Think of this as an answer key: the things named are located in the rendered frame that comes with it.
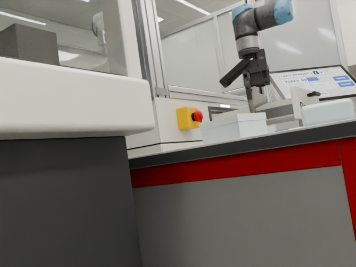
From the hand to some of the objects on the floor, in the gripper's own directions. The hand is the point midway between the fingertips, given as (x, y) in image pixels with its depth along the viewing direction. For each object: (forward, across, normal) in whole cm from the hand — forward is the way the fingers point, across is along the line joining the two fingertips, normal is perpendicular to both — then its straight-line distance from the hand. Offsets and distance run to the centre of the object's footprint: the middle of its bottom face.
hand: (252, 112), depth 123 cm
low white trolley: (+86, -19, -4) cm, 88 cm away
